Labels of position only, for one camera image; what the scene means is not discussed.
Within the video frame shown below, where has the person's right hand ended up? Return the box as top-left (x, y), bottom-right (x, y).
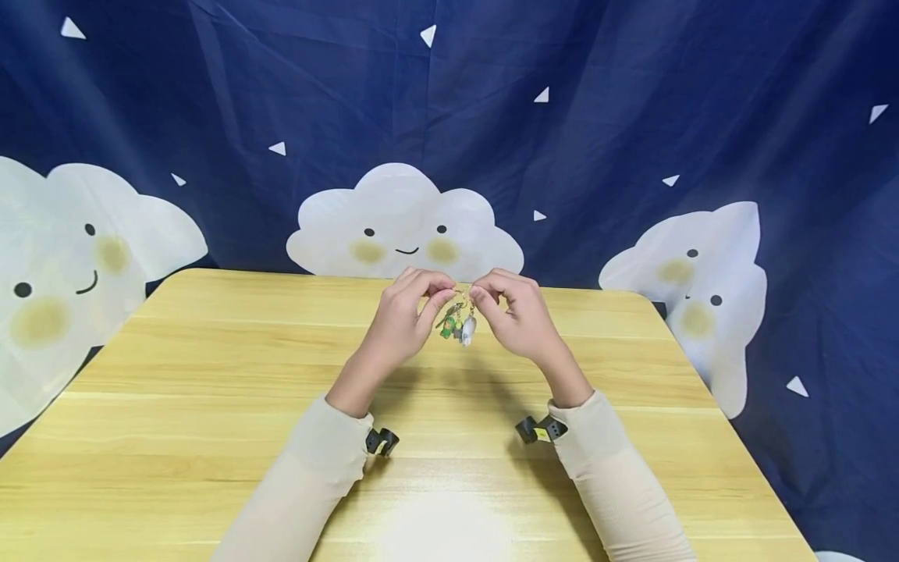
top-left (468, 269), bottom-right (567, 374)

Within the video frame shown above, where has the person's left hand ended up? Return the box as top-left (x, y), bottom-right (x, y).
top-left (350, 267), bottom-right (458, 380)

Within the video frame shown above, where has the green figure keychain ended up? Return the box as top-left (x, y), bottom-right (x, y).
top-left (435, 290), bottom-right (464, 341)

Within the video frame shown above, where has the white charm keychain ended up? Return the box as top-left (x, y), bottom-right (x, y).
top-left (460, 290), bottom-right (480, 349)

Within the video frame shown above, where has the person's right forearm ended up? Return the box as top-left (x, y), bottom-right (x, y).
top-left (539, 353), bottom-right (698, 562)

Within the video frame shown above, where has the person's left forearm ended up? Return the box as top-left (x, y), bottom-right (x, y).
top-left (211, 355), bottom-right (378, 562)

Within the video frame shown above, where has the black wrist band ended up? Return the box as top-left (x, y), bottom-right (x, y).
top-left (515, 415), bottom-right (569, 445)
top-left (364, 425), bottom-right (400, 458)

